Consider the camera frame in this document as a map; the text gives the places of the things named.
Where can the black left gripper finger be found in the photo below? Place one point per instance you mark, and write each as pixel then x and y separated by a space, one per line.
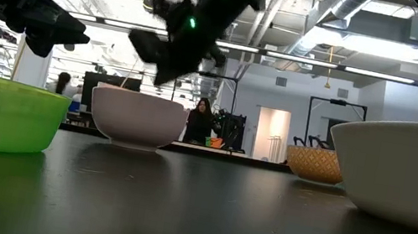
pixel 40 45
pixel 72 32

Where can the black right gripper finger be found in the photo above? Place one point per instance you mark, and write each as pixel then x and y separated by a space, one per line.
pixel 216 55
pixel 172 70

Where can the black background robot arm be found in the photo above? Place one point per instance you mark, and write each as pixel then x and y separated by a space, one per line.
pixel 230 129

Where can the white structural column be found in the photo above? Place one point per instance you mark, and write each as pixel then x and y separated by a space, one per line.
pixel 33 62

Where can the person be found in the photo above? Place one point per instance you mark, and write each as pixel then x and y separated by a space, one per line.
pixel 64 85
pixel 199 124

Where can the pale pink ceramic bowl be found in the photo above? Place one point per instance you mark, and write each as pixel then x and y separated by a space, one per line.
pixel 136 119

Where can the black computer monitor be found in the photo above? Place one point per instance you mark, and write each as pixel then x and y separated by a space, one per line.
pixel 110 84

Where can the orange and green object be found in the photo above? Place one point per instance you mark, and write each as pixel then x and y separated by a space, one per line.
pixel 214 142

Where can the long ceiling light strip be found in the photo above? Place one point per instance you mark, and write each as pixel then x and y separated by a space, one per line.
pixel 328 64

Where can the yellow patterned bowl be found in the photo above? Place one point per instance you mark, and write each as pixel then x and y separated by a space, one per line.
pixel 313 164

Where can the large white bowl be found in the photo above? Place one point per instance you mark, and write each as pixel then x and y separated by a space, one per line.
pixel 408 171

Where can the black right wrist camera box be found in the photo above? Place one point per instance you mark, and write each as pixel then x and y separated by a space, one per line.
pixel 147 46

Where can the black metal frame stand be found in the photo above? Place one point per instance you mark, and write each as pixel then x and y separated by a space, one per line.
pixel 222 89
pixel 337 113

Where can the silver ceiling air duct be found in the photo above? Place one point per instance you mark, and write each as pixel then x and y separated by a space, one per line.
pixel 327 22

